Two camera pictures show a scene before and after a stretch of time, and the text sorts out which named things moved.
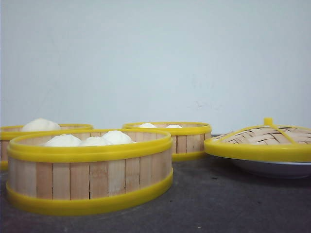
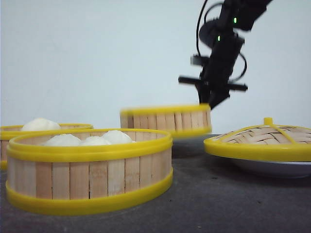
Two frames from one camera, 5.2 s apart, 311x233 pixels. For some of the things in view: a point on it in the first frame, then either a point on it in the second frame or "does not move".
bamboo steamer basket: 10,132 does not move
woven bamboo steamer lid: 268,141 does not move
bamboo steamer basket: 188,139 to 177,120
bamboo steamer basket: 64,174 does not move
